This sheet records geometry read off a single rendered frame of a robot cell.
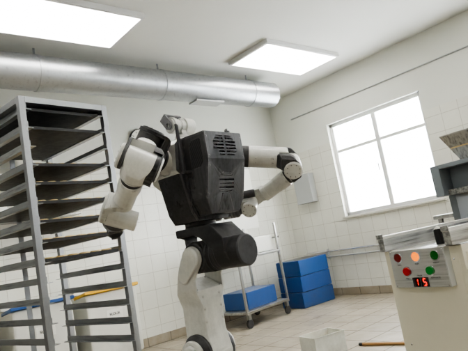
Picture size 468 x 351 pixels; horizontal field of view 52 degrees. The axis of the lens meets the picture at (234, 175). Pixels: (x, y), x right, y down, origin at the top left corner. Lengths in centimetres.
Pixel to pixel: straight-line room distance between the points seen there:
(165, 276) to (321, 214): 246
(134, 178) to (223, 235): 43
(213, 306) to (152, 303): 398
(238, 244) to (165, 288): 428
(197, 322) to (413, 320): 82
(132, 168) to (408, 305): 118
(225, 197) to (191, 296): 38
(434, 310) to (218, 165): 94
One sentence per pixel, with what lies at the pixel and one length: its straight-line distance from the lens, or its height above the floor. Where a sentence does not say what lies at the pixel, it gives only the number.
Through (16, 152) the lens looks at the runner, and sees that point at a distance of 253.
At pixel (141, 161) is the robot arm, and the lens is 139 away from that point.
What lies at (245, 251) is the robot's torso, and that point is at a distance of 167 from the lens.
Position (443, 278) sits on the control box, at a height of 73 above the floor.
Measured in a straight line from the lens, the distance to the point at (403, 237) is 207.
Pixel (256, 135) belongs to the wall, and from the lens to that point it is 727.
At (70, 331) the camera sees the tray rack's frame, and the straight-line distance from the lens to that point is 309.
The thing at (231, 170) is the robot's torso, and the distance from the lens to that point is 174.
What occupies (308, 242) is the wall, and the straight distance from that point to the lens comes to 723.
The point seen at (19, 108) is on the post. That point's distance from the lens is 245.
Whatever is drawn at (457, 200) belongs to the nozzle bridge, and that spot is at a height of 99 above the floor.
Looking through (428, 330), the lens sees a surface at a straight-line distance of 199.
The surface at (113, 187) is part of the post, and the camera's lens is 259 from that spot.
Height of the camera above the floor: 98
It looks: 8 degrees up
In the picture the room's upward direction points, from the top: 10 degrees counter-clockwise
